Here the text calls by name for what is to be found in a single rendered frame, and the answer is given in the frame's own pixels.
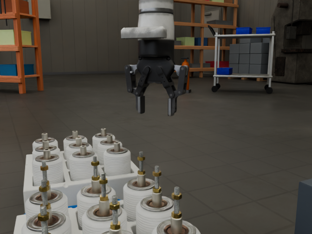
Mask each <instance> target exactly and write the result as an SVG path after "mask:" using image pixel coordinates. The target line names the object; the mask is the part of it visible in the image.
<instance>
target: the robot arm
mask: <svg viewBox="0 0 312 234"><path fill-rule="evenodd" d="M173 12H174V0H139V19H138V27H131V28H130V27H129V28H123V29H122V30H121V38H122V39H138V58H139V60H138V63H137V65H126V66H125V67H124V69H125V77H126V85H127V92H129V93H132V94H134V95H135V96H136V110H137V111H138V113H139V114H143V113H144V112H145V96H144V93H145V91H146V88H147V87H148V86H149V84H151V83H157V84H162V85H163V86H164V88H165V89H166V91H167V94H168V96H169V98H168V116H173V115H174V113H176V111H177V97H178V96H180V95H183V94H185V93H186V89H187V82H188V74H189V67H188V66H187V65H182V66H181V65H176V64H175V62H174V39H175V26H174V17H173ZM137 70H138V71H139V72H140V74H141V77H140V79H139V81H138V86H137V83H136V73H137ZM175 70H176V73H177V75H178V76H179V79H178V86H177V90H176V88H175V84H174V81H173V79H172V77H171V75H172V74H173V72H174V71H175Z"/></svg>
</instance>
